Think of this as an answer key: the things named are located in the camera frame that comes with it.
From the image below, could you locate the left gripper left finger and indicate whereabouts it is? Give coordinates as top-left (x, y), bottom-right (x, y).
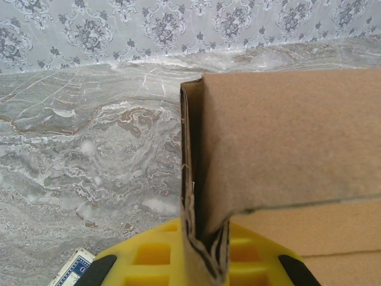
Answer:
top-left (79, 216), bottom-right (191, 286)

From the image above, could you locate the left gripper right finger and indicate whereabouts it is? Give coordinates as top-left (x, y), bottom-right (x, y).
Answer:
top-left (227, 222), bottom-right (322, 286)

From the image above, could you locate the blue playing card deck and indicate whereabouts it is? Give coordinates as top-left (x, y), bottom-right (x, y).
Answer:
top-left (50, 247), bottom-right (96, 286)

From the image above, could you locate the brown cardboard box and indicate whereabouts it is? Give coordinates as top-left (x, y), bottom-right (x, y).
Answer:
top-left (178, 67), bottom-right (381, 286)

